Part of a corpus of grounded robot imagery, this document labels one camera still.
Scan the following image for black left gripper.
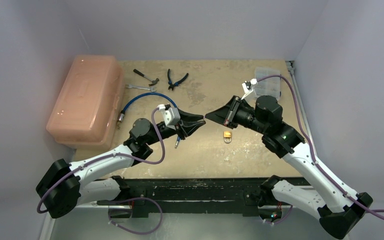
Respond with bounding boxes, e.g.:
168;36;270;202
145;108;205;146

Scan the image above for brass padlock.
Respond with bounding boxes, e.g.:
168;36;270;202
223;131;232;144

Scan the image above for blue cable lock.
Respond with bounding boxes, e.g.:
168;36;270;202
116;92;178;130

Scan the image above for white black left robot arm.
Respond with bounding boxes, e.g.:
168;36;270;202
35;104;206;219

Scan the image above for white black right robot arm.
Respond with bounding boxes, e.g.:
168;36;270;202
205;95;373;240

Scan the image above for black claw hammer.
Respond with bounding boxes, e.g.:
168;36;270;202
133;69;160;87

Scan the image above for clear plastic organizer box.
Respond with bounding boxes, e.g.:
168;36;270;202
254;67;281;100

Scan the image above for silver open-end wrench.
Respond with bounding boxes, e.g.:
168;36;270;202
125;84;157;93

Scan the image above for pink translucent storage bin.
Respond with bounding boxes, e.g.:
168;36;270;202
46;55;125;151

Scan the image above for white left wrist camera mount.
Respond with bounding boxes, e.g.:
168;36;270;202
157;104;181;130

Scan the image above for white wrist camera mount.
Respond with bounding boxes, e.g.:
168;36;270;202
157;104;181;130
241;78;258;102

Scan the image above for blue handled pliers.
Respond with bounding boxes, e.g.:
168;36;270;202
166;68;190;91

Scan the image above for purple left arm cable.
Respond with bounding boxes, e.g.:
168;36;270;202
36;106;171;215

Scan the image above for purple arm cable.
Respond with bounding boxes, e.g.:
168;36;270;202
36;106;171;215
249;74;384;226

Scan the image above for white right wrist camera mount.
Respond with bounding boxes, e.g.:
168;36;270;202
241;78;258;102

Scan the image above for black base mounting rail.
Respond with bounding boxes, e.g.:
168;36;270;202
89;177;322;218

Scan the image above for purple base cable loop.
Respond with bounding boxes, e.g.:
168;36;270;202
107;195;165;236

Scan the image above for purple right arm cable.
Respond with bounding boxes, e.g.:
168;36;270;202
249;74;384;226

